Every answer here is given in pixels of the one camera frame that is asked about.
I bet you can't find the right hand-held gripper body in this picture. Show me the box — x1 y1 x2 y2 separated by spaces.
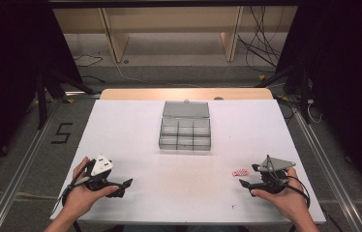
251 155 297 194

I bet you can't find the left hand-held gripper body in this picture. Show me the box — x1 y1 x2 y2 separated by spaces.
83 154 120 191

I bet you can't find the person's left hand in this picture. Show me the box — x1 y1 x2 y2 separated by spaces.
62 157 120 218

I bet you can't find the person's right hand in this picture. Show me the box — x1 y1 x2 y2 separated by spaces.
250 166 312 224

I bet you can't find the small pink perforated piece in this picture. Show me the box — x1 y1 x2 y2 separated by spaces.
231 167 251 178

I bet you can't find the clear plastic compartment box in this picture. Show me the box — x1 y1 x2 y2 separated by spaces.
158 100 212 152

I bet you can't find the black tripod stand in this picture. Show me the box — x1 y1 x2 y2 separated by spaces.
27 69 96 130
255 62 316 125

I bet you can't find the black curtain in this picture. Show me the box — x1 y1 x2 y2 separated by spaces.
0 0 85 185
274 0 362 204

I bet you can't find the wooden table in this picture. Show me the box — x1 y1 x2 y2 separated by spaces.
100 87 274 101

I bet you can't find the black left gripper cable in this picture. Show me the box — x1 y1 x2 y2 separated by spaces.
52 159 96 215

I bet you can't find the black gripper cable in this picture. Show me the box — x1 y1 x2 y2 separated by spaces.
265 154 313 226
52 159 96 215

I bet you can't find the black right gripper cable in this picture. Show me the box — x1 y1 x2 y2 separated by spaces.
265 154 313 226

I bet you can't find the aluminium floor rail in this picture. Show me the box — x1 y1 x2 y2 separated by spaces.
0 100 66 232
293 109 362 232

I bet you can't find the white cable with plug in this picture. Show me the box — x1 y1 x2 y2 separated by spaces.
306 98 323 125

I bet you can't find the white floor cable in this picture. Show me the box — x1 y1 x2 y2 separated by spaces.
114 61 202 89

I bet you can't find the thin black floor cable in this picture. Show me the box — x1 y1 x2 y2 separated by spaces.
73 52 106 84

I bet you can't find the bundle of black cables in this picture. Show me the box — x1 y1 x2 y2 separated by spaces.
236 6 287 73

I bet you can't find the light wooden desk frame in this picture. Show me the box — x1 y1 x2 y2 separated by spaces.
52 5 299 64

